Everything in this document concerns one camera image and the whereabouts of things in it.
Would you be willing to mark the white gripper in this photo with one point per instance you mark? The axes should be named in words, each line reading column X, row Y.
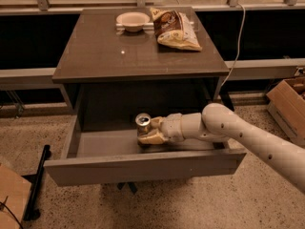
column 172, row 128

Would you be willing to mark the silver redbull can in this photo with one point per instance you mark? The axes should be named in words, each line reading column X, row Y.
column 143, row 124

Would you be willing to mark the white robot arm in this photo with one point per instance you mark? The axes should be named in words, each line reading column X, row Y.
column 217, row 123

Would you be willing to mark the open grey top drawer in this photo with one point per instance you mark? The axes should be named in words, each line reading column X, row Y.
column 101, row 146

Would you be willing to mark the dark brown drawer cabinet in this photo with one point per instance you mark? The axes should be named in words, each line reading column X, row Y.
column 99, row 50

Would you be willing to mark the blue cabinet caster base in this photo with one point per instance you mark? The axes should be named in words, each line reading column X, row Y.
column 131, row 186

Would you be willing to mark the brown white chip bag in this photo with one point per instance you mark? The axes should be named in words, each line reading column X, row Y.
column 173, row 29

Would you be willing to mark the white ceramic bowl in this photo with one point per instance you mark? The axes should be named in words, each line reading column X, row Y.
column 132, row 21

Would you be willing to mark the black metal stand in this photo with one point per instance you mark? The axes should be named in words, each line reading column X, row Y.
column 35, row 180

